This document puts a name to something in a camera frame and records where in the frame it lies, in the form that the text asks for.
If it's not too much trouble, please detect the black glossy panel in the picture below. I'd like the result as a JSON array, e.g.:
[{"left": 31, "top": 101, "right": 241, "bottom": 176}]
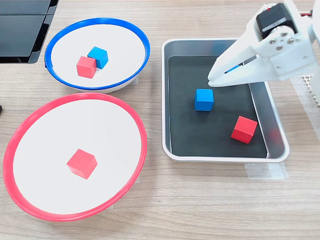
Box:
[
  {"left": 0, "top": 0, "right": 60, "bottom": 16},
  {"left": 0, "top": 14, "right": 55, "bottom": 64}
]

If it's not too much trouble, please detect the red cube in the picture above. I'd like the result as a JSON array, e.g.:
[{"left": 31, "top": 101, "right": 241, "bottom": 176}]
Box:
[
  {"left": 230, "top": 115, "right": 259, "bottom": 145},
  {"left": 66, "top": 148, "right": 98, "bottom": 180},
  {"left": 76, "top": 55, "right": 98, "bottom": 80}
]

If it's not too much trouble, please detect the pale perforated base plate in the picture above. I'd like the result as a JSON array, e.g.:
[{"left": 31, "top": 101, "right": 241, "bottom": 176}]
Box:
[{"left": 301, "top": 74, "right": 320, "bottom": 108}]

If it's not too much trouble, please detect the black tray mat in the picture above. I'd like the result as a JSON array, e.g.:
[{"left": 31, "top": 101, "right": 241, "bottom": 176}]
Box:
[{"left": 167, "top": 55, "right": 268, "bottom": 159}]

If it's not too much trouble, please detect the red-rimmed white plate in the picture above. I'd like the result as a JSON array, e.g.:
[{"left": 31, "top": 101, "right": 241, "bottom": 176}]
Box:
[{"left": 2, "top": 92, "right": 148, "bottom": 223}]

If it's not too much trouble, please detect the steel tray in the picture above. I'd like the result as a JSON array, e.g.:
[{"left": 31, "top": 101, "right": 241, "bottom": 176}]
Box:
[{"left": 161, "top": 37, "right": 291, "bottom": 164}]

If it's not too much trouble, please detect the blue-rimmed white plate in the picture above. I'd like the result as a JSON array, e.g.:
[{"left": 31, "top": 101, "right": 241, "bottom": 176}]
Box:
[{"left": 44, "top": 17, "right": 152, "bottom": 94}]

